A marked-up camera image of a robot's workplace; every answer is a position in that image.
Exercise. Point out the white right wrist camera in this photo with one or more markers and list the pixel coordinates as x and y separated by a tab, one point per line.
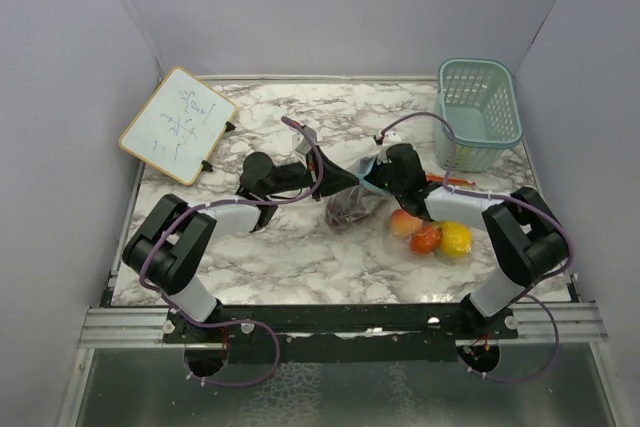
387	139

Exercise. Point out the teal plastic basket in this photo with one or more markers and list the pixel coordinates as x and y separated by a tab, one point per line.
476	98

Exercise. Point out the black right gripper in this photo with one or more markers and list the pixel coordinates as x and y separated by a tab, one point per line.
375	170

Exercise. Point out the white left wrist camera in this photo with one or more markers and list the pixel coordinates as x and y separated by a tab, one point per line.
303	142

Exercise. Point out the fake yellow lemon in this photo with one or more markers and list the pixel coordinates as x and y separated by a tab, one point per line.
456	239

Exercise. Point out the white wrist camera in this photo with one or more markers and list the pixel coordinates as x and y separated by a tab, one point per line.
387	139
303	142

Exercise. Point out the fake orange tomato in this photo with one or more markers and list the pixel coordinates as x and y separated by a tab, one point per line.
425	240

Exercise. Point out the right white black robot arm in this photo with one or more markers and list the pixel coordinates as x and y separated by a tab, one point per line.
527	239

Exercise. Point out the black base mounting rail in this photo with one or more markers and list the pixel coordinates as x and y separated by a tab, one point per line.
339	333

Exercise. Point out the aluminium extrusion rail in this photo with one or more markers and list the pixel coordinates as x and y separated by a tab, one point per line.
144	327

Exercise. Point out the blue zip clear bag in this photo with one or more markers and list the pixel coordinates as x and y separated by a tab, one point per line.
338	179

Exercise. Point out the orange zip clear bag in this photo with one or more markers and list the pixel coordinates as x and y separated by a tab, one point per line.
405	241

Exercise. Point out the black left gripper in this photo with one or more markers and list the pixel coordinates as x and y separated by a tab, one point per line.
334	178

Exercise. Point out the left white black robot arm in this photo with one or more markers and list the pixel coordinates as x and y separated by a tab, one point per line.
167	248

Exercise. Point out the yellow framed whiteboard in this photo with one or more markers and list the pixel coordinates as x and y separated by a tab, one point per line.
179	126

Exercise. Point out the fake pink peach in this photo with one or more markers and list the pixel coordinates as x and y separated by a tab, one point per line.
402	224

